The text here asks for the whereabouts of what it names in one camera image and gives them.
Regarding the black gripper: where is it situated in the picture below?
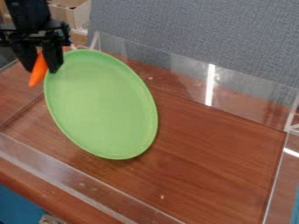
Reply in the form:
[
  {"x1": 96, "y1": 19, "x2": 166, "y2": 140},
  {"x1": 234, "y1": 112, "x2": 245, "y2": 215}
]
[{"x1": 0, "y1": 0, "x2": 70, "y2": 74}]

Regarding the orange toy carrot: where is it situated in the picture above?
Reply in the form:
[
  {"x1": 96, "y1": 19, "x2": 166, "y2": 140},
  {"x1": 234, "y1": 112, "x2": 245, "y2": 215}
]
[{"x1": 28, "y1": 52, "x2": 48, "y2": 88}]

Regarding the green round plate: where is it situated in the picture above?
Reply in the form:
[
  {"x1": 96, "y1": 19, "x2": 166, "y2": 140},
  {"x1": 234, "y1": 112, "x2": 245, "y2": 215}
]
[{"x1": 44, "y1": 49, "x2": 158, "y2": 159}]

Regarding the cardboard box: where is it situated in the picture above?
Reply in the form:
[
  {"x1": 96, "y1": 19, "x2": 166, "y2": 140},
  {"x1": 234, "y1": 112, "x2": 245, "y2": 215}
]
[{"x1": 48, "y1": 0, "x2": 90, "y2": 29}]

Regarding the clear acrylic tray wall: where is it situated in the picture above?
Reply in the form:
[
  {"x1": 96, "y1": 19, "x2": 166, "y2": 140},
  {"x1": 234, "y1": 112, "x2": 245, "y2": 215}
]
[{"x1": 0, "y1": 33, "x2": 299, "y2": 224}]

